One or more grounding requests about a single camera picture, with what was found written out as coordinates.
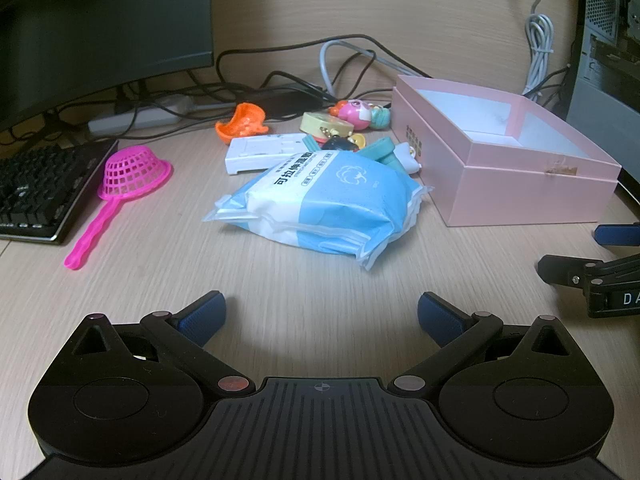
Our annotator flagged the black figure keychain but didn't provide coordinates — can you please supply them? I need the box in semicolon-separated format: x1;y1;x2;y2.
320;131;369;154

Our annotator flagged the black cable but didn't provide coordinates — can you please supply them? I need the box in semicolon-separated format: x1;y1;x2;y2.
522;52;575;112
214;34;433;92

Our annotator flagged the orange plastic toy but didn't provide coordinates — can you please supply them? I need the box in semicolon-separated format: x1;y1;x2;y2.
215;102;271;141

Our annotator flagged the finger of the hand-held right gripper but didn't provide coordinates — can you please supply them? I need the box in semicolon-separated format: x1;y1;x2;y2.
539;254;603;289
594;224;640;249

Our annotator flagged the black keyboard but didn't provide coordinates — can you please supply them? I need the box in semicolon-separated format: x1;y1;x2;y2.
0;139;120;246

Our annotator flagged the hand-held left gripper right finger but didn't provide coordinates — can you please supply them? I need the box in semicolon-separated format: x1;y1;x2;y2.
387;291;596;398

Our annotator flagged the white power strip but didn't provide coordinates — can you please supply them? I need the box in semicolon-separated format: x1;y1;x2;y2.
87;97;197;137

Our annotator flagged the white plastic tray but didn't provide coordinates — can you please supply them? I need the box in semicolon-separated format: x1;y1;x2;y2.
224;132;322;177

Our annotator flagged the pink toy figure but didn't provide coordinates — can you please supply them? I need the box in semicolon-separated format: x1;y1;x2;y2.
327;99;392;132

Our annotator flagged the teal plastic toy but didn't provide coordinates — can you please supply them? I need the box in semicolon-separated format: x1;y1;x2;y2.
357;137;402;172

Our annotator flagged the white coiled cable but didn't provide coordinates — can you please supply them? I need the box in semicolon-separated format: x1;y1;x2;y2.
520;0;557;97

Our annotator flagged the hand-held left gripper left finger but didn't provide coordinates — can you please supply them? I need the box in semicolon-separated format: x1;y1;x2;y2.
47;290;253;397

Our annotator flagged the yellow round keychain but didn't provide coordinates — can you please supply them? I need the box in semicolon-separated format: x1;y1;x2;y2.
300;111;354;137

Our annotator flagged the pink cardboard box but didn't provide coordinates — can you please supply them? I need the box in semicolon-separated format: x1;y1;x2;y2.
391;75;623;228

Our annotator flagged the blue wet wipes packet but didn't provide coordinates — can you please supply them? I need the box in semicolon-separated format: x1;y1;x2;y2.
202;150;434;272

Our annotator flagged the black power adapter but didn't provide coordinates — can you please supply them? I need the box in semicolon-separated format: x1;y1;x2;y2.
240;84;332;122

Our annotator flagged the black computer monitor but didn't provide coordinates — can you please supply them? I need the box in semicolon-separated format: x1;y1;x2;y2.
0;0;216;132

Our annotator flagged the pink plastic strainer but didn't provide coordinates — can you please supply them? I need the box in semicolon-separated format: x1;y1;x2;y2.
63;145;174;271

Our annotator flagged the grey cable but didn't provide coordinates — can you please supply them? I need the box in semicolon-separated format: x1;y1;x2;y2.
318;39;426;102

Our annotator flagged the black computer case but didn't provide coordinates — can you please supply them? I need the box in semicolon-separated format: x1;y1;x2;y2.
564;0;640;187

